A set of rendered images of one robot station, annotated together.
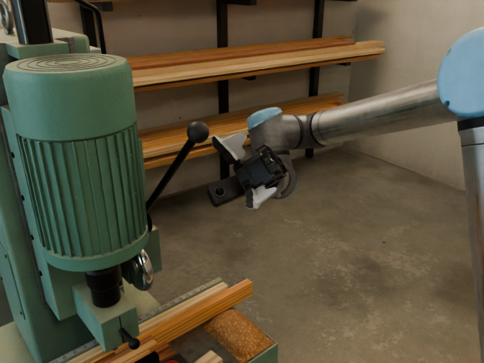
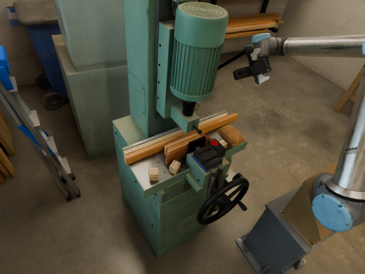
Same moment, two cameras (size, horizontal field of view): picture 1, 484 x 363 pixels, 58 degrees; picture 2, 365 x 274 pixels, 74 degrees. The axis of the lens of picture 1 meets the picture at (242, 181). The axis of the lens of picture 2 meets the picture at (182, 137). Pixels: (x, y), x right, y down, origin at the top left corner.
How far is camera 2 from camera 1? 0.35 m
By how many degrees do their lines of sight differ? 19
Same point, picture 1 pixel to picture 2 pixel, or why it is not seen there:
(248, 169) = (256, 65)
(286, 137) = (270, 49)
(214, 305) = (222, 122)
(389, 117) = (327, 50)
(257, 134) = (257, 45)
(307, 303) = (240, 127)
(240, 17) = not seen: outside the picture
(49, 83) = (202, 23)
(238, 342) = (232, 138)
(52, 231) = (182, 83)
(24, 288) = (149, 103)
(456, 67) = not seen: outside the picture
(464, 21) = not seen: outside the picture
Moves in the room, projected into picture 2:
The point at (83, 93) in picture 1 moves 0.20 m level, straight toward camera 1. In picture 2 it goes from (214, 28) to (239, 58)
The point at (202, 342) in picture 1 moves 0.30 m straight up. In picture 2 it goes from (216, 136) to (230, 86)
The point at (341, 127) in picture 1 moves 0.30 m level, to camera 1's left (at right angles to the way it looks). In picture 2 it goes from (299, 49) to (237, 40)
